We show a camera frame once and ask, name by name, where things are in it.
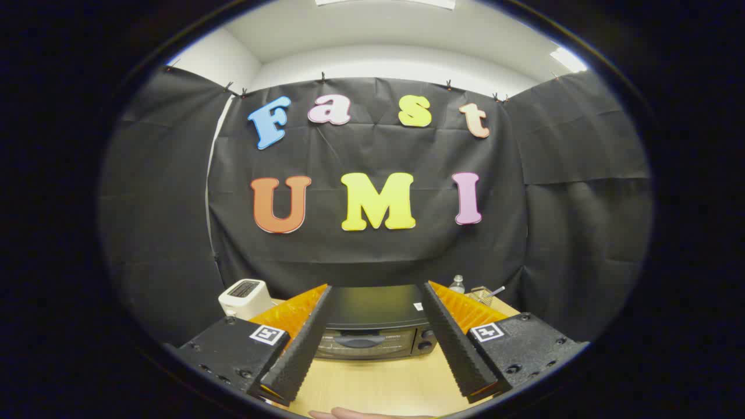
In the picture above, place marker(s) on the metal spoon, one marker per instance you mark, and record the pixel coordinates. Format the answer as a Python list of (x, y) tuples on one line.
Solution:
[(496, 291)]

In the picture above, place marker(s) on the white pop-up toaster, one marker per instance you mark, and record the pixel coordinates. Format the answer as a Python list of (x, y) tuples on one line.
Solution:
[(244, 299)]

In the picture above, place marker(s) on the ceiling light panel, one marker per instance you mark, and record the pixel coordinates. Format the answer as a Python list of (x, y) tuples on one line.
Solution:
[(567, 59), (384, 2)]

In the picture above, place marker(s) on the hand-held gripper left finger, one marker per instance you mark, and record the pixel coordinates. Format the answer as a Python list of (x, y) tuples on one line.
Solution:
[(302, 349)]

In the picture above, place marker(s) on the green label bottle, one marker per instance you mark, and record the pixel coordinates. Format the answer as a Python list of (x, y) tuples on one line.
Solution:
[(457, 285)]

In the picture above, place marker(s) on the black toaster oven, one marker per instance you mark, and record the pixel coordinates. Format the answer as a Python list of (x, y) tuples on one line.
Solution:
[(372, 305)]

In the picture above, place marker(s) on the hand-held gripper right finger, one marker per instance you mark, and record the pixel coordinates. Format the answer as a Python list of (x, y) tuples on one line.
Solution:
[(457, 349)]

